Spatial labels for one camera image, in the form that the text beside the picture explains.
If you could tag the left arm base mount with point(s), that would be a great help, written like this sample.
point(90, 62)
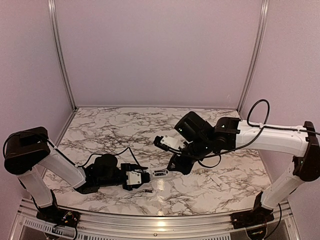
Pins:
point(59, 216)

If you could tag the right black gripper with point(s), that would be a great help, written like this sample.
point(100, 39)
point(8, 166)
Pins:
point(183, 168)

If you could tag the white remote control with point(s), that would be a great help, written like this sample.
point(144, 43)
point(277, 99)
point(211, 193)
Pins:
point(156, 173)

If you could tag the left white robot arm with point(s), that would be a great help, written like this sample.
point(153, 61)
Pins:
point(24, 150)

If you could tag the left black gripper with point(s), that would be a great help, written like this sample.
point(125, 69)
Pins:
point(130, 166)

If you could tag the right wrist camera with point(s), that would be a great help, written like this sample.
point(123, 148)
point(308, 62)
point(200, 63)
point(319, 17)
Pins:
point(168, 143)

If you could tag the white battery cover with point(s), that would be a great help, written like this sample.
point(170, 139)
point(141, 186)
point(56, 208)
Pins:
point(216, 180)

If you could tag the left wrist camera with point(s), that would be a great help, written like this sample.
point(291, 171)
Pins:
point(137, 177)

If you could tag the front aluminium rail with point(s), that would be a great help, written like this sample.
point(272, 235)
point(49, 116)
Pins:
point(107, 226)

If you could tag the right aluminium frame post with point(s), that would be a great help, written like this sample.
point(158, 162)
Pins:
point(258, 42)

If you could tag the left aluminium frame post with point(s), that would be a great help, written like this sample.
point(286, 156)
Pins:
point(59, 52)

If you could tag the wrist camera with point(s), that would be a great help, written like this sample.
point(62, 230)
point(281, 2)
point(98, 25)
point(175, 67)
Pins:
point(137, 177)
point(168, 143)

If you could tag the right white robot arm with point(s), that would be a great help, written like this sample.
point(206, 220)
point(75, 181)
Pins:
point(231, 134)

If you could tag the aluminium frame post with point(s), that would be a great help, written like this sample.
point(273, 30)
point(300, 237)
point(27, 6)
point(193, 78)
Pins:
point(59, 52)
point(258, 42)

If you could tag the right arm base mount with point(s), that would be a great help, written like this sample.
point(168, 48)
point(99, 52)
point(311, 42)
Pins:
point(255, 216)

